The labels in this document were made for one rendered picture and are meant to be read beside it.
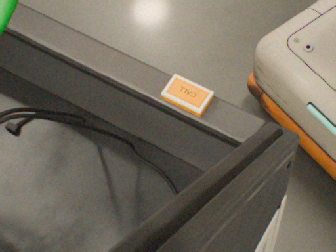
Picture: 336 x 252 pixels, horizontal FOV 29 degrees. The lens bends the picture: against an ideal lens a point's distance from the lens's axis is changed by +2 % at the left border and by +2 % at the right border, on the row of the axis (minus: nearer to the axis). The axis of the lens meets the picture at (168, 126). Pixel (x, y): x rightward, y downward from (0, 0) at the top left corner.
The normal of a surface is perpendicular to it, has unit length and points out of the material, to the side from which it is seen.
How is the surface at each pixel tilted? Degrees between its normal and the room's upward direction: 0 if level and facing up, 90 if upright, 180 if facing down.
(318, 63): 0
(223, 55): 0
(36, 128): 0
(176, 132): 90
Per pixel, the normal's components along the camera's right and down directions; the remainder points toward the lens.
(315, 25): -0.06, -0.49
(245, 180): 0.31, -0.87
